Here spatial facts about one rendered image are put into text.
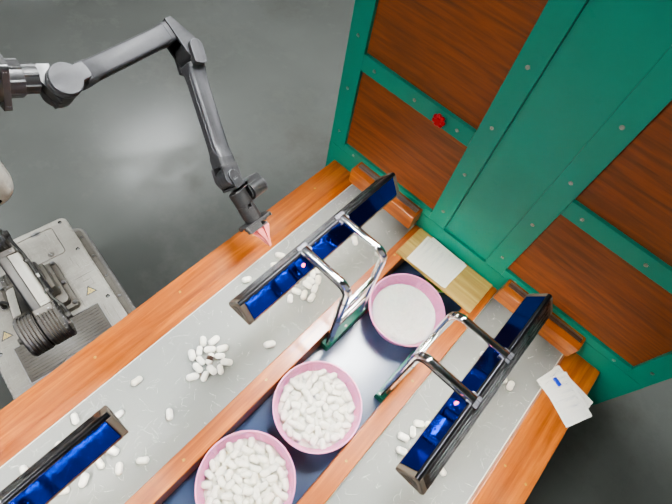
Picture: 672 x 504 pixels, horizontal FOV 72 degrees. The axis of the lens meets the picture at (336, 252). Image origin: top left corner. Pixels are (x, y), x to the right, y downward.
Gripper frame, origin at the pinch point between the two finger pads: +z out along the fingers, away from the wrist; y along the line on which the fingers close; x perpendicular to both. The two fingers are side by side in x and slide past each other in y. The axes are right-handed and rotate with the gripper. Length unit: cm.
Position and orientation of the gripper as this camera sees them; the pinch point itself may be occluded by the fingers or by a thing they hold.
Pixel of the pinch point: (268, 243)
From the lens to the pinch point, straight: 151.6
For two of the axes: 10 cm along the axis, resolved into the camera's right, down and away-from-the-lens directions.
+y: 6.8, -5.8, 4.5
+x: -5.7, -0.3, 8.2
